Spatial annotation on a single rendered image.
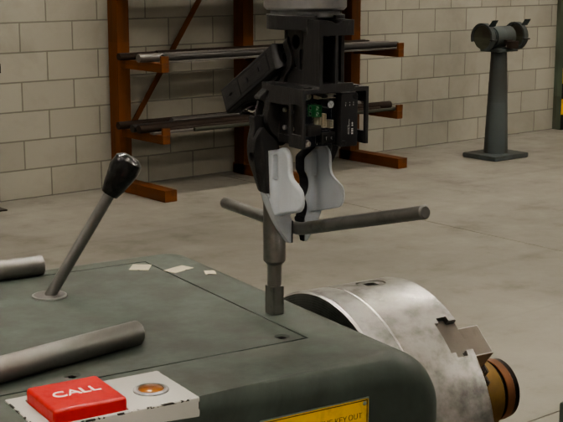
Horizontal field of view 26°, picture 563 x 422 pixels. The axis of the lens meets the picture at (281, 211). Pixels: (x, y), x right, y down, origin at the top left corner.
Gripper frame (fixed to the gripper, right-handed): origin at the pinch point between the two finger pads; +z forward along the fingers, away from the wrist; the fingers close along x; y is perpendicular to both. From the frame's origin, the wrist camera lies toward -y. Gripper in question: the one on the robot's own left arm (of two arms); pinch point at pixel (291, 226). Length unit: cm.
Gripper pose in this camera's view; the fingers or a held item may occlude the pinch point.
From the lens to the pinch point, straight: 115.6
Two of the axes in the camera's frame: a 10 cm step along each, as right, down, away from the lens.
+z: 0.0, 9.8, 2.0
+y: 5.3, 1.7, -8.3
